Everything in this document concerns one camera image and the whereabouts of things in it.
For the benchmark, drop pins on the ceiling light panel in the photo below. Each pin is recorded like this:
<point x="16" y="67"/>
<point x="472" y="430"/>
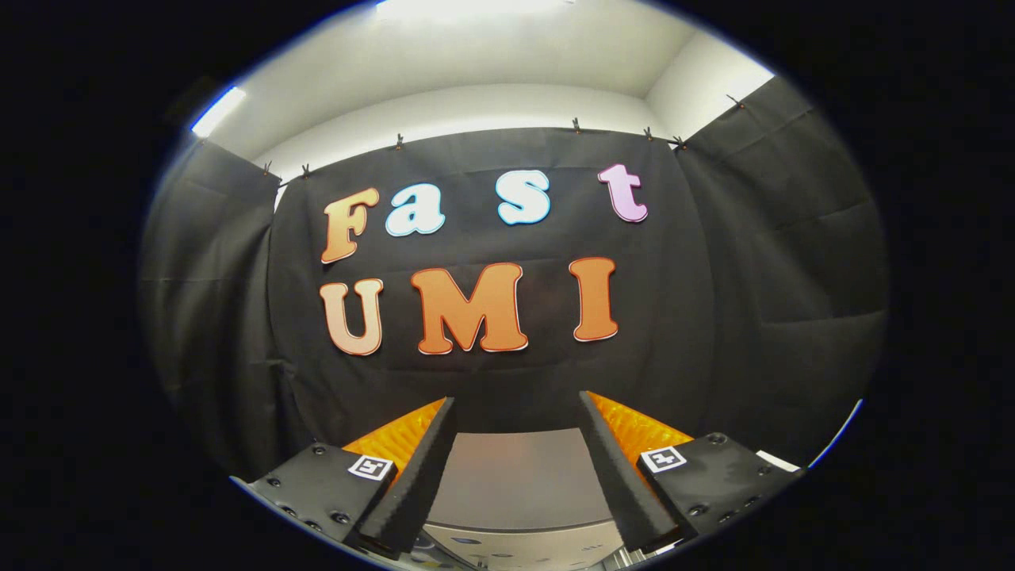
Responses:
<point x="468" y="8"/>

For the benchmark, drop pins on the row of black cloth clips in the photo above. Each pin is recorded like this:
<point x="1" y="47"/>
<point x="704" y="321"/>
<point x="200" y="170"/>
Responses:
<point x="399" y="143"/>

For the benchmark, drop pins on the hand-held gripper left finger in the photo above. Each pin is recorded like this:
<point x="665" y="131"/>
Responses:
<point x="428" y="468"/>

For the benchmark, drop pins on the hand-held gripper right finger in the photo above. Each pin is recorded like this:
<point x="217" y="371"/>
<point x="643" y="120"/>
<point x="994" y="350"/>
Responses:
<point x="614" y="476"/>

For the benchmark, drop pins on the black backdrop cloth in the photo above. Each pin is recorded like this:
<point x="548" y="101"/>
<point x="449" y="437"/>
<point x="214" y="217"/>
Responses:
<point x="714" y="317"/>

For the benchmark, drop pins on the ceiling light strip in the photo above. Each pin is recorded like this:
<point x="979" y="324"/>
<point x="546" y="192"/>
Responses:
<point x="219" y="111"/>

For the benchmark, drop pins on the grey appliance with control panel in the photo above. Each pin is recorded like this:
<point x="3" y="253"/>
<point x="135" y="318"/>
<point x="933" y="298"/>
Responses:
<point x="515" y="476"/>

